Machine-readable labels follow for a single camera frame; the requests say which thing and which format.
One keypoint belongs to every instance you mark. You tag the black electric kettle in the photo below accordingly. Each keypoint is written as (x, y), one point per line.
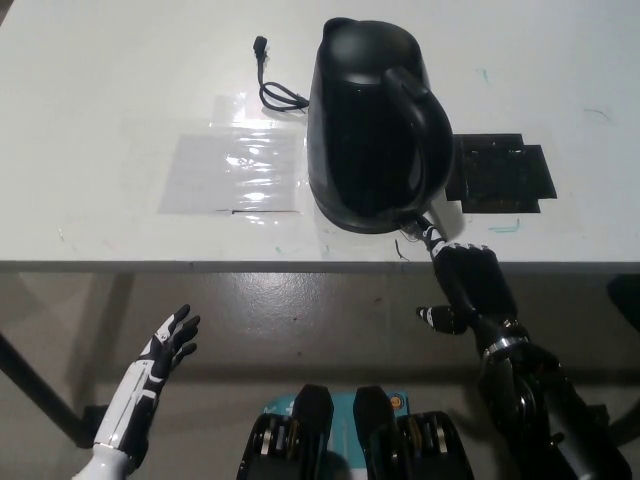
(365, 125)

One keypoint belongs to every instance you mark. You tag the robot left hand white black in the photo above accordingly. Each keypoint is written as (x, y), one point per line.
(150, 365)

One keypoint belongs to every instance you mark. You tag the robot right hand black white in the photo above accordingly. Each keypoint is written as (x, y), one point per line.
(475, 280)

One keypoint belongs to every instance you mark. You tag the black table leg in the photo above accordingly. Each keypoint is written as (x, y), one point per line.
(40, 395)

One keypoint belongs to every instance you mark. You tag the clear plastic sheet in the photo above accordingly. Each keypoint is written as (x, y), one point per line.
(215, 175)

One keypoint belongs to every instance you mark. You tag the black round kettle base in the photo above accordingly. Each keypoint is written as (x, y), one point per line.
(360, 228)

